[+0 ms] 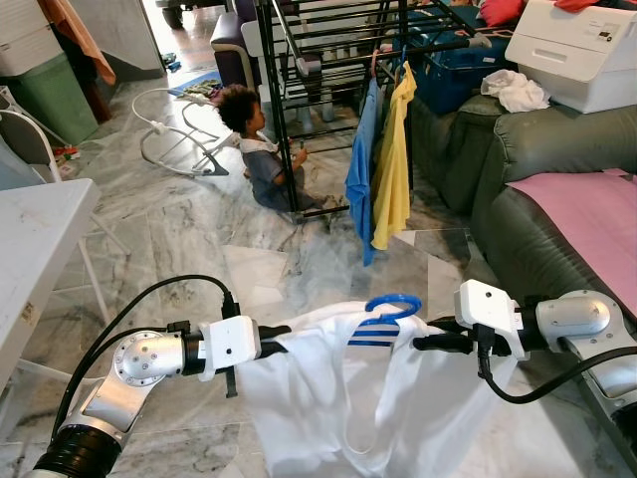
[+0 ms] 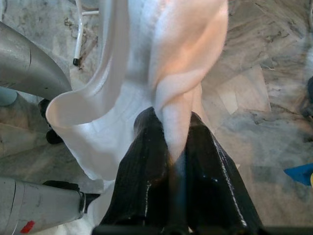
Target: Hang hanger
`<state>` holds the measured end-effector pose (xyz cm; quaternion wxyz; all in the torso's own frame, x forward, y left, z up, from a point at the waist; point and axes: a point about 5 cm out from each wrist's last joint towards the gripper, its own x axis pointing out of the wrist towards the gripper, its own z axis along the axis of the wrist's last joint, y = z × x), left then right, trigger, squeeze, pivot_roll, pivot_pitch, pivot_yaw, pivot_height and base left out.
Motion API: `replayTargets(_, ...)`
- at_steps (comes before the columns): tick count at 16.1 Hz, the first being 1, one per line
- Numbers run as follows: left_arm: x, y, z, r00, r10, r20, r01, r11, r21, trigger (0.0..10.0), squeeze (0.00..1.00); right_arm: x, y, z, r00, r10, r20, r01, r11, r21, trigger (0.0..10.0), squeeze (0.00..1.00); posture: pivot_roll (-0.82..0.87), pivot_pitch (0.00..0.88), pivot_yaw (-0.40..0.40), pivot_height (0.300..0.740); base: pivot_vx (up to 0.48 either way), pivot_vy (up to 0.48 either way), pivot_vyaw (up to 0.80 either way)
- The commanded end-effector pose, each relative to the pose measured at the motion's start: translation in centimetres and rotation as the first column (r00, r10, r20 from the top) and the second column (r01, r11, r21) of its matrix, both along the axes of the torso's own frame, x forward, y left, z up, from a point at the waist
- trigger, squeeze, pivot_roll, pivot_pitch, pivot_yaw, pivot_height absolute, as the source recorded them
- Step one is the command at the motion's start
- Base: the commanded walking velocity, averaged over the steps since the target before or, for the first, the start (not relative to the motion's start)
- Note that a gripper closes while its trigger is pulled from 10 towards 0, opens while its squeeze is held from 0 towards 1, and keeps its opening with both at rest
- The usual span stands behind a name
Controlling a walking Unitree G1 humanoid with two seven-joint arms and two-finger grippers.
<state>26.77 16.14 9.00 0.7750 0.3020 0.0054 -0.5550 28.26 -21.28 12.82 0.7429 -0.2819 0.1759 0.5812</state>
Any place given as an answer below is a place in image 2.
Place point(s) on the blue shirt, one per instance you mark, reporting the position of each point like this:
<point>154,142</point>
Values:
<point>300,173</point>

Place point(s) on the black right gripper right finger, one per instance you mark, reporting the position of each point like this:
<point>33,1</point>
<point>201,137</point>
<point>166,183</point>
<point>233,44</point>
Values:
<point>212,191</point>

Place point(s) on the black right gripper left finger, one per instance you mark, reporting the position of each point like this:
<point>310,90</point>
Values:
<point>139,183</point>

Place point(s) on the white folding table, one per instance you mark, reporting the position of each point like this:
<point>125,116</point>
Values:
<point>78,36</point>

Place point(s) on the white cloth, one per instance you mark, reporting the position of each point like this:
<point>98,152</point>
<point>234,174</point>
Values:
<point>171,49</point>

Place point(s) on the silver robot leg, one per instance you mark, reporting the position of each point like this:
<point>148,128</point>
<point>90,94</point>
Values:
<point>29,63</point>

